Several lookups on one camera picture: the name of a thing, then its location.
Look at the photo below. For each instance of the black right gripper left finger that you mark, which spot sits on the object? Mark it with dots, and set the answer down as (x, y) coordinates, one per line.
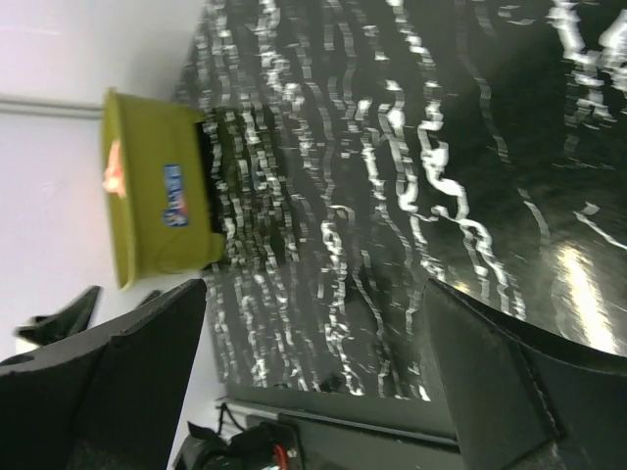
(109, 397)

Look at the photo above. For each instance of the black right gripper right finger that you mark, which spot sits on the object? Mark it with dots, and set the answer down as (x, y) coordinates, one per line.
(521, 397)

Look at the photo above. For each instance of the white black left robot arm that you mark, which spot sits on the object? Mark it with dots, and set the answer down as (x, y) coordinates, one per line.
(44, 330)

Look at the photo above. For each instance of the olive green plastic tub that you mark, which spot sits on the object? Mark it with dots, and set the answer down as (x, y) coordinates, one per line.
(165, 224)

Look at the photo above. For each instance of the peach pink cloth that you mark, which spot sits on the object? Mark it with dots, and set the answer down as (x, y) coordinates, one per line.
(114, 173)

